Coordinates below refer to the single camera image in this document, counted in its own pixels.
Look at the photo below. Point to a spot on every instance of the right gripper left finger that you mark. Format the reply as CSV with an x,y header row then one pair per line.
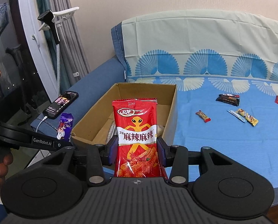
x,y
74,167

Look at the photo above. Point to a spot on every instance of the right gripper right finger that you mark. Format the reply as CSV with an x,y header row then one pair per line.
x,y
179,158

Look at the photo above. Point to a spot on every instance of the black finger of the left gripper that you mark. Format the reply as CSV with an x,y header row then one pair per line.
x,y
13,137

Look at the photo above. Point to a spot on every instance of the cardboard box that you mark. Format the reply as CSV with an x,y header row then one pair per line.
x,y
93,128

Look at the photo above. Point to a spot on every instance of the purple candy bar wrapper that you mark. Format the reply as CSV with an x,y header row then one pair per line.
x,y
65,127

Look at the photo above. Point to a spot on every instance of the small red gold snack bar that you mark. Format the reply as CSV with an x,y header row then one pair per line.
x,y
203,116

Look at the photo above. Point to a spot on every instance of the red spicy snack bag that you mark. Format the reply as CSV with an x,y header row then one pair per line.
x,y
136,123

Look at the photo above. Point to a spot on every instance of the light blue stick pack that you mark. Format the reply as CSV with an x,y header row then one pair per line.
x,y
238,116

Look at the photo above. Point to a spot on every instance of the black chocolate bar wrapper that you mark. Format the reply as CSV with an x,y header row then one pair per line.
x,y
231,99

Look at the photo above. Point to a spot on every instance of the yellow snack pack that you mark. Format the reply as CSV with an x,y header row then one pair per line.
x,y
253,121

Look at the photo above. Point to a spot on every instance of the silver white stick snack pack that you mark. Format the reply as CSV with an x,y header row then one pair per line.
x,y
112,131

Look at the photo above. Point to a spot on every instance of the black smartphone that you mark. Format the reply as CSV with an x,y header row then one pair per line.
x,y
60,104

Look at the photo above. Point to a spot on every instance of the grey curtain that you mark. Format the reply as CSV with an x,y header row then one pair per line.
x,y
73,59

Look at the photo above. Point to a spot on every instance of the blue fan pattern sofa cover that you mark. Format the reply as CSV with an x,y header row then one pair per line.
x,y
206,53

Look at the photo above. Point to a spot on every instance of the white phone holder clamp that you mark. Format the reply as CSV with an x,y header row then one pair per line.
x,y
51,21

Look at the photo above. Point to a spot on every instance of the white window frame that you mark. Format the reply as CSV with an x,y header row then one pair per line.
x,y
38,46

